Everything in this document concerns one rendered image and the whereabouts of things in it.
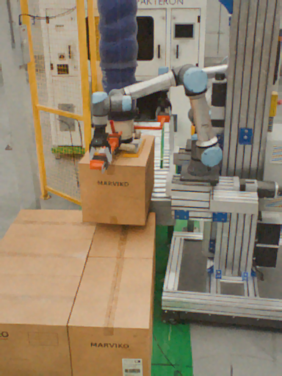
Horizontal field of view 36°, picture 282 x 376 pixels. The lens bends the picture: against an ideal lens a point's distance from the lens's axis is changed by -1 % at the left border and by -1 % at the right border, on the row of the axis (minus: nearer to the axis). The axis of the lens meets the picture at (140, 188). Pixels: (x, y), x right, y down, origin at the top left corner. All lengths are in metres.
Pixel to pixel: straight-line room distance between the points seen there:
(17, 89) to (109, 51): 1.42
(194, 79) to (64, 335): 1.41
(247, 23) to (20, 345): 2.05
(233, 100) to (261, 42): 0.35
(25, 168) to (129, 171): 1.66
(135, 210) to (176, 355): 0.92
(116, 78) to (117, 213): 0.82
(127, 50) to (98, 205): 0.94
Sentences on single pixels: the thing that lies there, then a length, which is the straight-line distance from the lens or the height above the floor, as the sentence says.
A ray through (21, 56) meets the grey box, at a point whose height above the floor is 1.55.
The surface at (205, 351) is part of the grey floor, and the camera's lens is 2.85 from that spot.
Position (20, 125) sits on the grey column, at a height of 0.95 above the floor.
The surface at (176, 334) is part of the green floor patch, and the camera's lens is 2.94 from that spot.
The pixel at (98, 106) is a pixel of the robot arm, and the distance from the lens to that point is 2.15.
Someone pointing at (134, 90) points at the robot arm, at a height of 1.54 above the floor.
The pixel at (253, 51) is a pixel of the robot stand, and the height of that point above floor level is 1.71.
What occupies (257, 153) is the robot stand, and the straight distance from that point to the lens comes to 2.67.
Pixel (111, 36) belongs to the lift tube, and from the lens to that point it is 2.59.
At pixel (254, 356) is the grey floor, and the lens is 2.88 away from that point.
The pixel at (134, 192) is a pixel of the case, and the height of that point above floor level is 0.90.
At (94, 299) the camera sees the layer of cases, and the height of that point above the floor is 0.54.
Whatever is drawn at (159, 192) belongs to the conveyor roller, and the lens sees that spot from 3.48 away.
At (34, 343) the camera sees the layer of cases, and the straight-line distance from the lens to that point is 2.35.
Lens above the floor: 2.02
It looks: 25 degrees down
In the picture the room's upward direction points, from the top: 1 degrees counter-clockwise
